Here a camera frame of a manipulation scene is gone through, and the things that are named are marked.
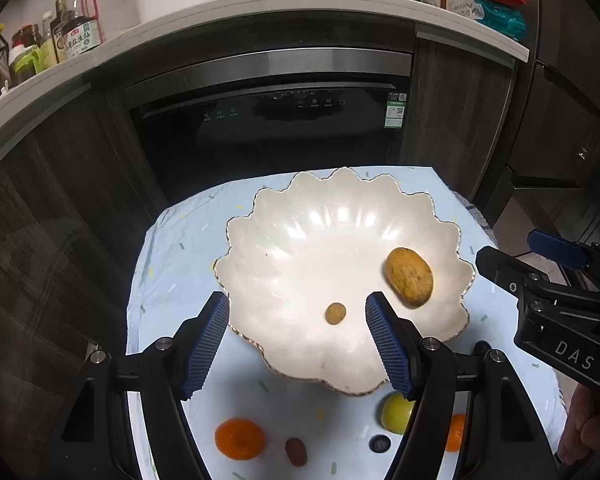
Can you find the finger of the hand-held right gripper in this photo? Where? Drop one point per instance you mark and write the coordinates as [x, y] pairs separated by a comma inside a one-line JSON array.
[[500, 267], [555, 247]]

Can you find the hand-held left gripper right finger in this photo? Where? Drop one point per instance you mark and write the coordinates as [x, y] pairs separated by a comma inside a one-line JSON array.
[[387, 345]]

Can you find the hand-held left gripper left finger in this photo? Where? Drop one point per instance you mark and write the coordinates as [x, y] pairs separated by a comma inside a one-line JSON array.
[[207, 340]]

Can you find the brown longan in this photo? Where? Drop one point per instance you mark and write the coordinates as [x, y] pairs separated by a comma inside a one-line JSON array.
[[335, 313]]

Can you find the green apple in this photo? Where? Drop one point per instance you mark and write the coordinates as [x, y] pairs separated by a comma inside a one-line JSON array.
[[395, 412]]

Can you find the small dark round fruit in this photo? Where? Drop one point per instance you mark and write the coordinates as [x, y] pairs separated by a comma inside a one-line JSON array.
[[380, 443]]

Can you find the orange tangerine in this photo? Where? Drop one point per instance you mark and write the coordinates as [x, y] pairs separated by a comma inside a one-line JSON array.
[[455, 432], [240, 438]]

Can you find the white scalloped gold-rimmed bowl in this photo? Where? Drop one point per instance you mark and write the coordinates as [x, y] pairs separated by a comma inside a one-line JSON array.
[[305, 240]]

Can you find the person's right hand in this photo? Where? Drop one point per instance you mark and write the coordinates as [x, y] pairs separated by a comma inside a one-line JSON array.
[[587, 430]]

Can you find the brown potato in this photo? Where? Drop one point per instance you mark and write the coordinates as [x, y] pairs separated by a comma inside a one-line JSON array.
[[409, 276]]

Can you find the light blue confetti tablecloth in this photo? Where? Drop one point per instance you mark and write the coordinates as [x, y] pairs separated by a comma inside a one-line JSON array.
[[180, 240]]

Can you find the tall dark cabinet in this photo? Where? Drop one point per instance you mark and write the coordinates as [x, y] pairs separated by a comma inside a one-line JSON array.
[[570, 110]]

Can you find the red jujube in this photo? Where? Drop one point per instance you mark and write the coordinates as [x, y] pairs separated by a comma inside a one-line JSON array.
[[296, 451]]

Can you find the dark wood cabinet door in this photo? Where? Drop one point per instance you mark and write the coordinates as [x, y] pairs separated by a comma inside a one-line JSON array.
[[455, 110], [55, 210]]

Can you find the built-in black oven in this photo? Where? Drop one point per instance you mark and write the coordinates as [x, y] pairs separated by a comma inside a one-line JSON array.
[[260, 160]]

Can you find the teal snack packet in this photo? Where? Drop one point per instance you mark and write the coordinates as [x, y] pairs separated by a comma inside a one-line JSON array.
[[505, 22]]

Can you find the white snack packet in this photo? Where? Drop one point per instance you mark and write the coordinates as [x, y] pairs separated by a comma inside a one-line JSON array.
[[465, 9]]

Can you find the green-lidded jar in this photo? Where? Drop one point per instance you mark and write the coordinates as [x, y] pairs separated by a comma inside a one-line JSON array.
[[27, 65]]

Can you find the slim clear bottle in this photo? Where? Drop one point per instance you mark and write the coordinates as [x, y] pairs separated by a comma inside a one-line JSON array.
[[49, 50]]

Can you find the dark red-capped bottle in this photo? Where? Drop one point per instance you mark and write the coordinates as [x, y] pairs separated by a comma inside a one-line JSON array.
[[25, 37]]

